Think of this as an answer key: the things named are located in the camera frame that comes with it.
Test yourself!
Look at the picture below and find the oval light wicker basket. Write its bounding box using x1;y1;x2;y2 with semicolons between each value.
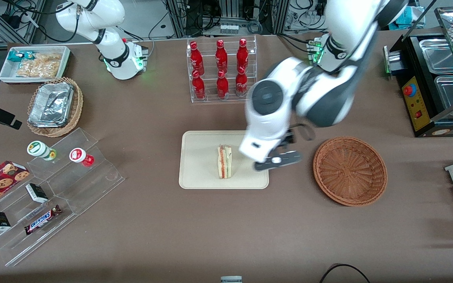
27;77;84;138

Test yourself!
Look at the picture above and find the green lid drink bottle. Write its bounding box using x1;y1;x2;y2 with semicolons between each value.
27;141;57;162

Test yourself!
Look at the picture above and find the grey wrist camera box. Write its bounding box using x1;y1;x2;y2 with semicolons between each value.
254;151;303;171

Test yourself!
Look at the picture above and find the teal cloth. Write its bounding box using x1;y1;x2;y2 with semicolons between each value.
388;6;424;31

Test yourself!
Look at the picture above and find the black cable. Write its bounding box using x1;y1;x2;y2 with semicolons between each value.
320;263;371;283

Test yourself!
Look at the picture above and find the black hot food display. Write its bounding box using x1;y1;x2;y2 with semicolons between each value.
383;6;453;138

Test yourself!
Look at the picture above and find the round brown wicker basket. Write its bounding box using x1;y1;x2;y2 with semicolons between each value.
313;136;388;207

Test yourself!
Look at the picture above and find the teal snack packet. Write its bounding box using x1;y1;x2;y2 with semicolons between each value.
7;50;35;63

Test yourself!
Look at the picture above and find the white rectangular bin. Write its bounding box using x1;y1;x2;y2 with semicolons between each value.
0;46;71;84

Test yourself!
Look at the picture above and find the aluminium foil container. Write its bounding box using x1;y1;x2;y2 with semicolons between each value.
28;82;74;128

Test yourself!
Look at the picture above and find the clear bag of crackers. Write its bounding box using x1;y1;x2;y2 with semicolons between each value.
16;53;62;79

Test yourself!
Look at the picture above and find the triangle sandwich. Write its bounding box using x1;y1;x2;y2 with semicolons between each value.
217;144;233;180

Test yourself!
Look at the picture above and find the snickers chocolate bar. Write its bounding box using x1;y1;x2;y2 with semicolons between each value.
24;205;63;235

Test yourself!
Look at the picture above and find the red cola bottle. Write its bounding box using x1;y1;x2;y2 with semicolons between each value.
216;71;230;99
190;41;205;74
237;38;249;71
215;39;228;74
235;67;248;97
192;70;206;100

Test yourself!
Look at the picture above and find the clear acrylic stepped display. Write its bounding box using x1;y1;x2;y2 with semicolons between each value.
0;127;125;267

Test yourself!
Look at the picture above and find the clear acrylic bottle rack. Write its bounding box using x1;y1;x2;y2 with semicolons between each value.
186;35;258;104

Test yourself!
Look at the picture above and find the red lid drink bottle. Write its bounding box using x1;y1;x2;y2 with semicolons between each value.
69;148;95;167

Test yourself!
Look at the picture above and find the beige plastic tray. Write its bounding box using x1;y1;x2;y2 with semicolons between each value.
179;130;269;190

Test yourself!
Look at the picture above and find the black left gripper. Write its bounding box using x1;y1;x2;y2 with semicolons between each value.
278;131;296;149

